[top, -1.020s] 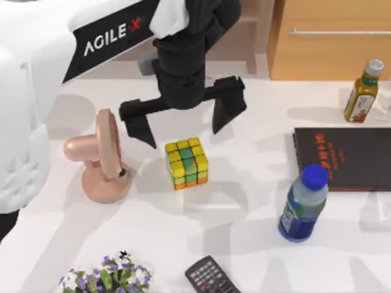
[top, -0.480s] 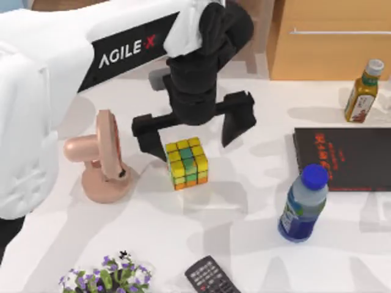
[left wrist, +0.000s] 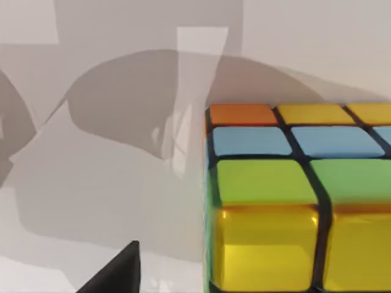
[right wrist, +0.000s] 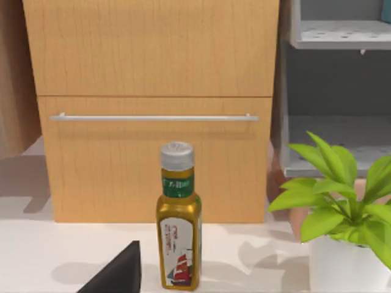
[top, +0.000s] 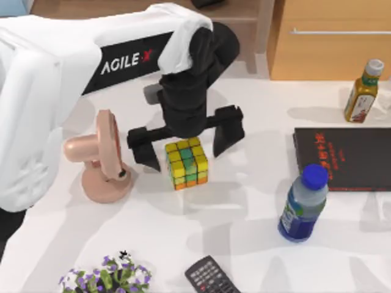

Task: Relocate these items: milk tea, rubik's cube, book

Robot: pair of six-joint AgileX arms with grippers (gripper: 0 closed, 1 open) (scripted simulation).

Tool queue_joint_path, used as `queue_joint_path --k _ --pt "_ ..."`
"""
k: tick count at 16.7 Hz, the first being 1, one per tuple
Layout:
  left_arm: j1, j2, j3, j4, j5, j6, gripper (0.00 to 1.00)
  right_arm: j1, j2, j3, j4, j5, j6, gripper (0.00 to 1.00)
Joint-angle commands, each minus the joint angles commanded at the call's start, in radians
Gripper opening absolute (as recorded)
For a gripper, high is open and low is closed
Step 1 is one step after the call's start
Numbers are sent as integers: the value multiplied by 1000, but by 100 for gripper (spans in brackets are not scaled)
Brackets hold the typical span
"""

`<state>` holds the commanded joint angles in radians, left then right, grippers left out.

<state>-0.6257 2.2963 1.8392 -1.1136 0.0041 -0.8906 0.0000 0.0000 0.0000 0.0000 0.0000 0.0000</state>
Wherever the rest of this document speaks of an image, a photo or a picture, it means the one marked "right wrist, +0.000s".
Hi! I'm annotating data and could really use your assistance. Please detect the wooden cupboard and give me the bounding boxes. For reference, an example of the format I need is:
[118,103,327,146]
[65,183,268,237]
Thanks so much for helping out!
[21,0,279,224]

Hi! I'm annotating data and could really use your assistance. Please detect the wooden drawer front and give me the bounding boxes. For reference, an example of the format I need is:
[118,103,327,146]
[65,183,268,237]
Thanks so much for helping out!
[37,95,273,224]

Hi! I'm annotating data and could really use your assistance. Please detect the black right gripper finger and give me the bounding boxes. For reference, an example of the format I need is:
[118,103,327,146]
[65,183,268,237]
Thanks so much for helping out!
[76,240,142,293]

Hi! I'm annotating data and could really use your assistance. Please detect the yellow oil bottle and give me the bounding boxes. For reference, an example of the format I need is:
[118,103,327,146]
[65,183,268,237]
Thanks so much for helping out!
[156,141,203,290]

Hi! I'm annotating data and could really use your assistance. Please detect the grey pierced drawer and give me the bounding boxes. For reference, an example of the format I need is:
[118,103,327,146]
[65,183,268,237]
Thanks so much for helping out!
[290,0,391,50]

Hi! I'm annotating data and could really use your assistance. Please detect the grey open shelf cabinet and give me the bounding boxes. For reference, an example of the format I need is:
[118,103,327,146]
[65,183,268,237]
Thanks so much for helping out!
[276,38,391,178]

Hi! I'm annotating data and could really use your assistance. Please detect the long metal handle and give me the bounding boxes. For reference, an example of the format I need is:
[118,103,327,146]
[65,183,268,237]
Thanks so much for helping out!
[49,112,260,122]

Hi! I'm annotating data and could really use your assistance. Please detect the green plant in white pot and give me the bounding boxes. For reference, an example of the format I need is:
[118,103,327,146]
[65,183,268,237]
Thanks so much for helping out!
[266,131,391,293]

